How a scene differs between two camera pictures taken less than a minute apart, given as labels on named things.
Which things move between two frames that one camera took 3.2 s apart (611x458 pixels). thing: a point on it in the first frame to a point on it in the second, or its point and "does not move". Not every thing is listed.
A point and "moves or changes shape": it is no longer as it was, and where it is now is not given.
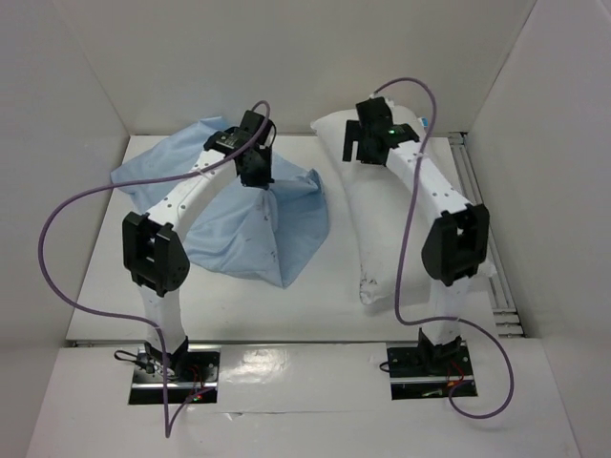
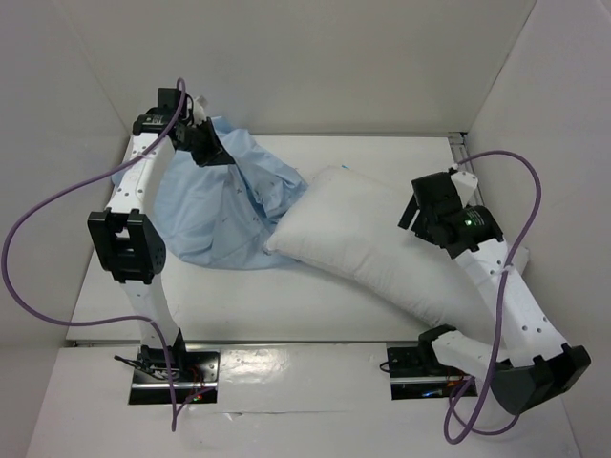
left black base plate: [199, 375] does not move
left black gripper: [262, 181] to [214, 154]
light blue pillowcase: [275, 233] moves or changes shape
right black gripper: [351, 140] to [425, 210]
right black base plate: [410, 378] does not move
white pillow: [380, 201] moves or changes shape
